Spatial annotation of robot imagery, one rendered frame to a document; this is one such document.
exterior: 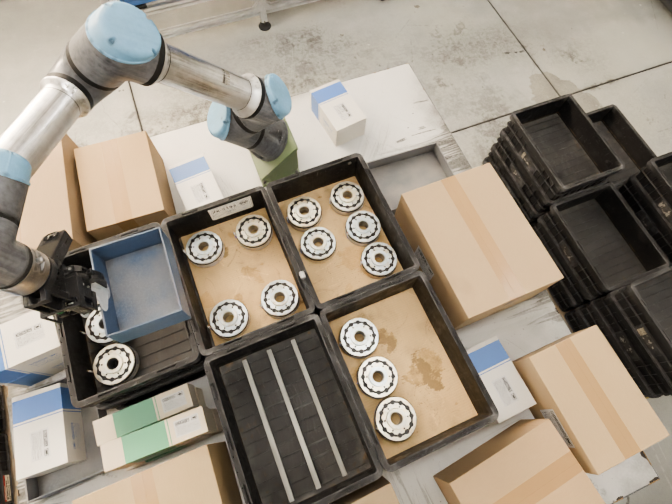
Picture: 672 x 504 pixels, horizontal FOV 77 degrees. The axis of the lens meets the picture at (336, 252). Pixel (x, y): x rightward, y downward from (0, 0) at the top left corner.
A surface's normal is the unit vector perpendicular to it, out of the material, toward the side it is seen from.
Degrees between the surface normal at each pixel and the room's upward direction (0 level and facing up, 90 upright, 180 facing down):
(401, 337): 0
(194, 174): 0
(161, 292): 1
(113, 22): 45
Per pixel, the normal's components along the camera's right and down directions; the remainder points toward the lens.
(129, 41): 0.72, -0.25
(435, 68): 0.03, -0.38
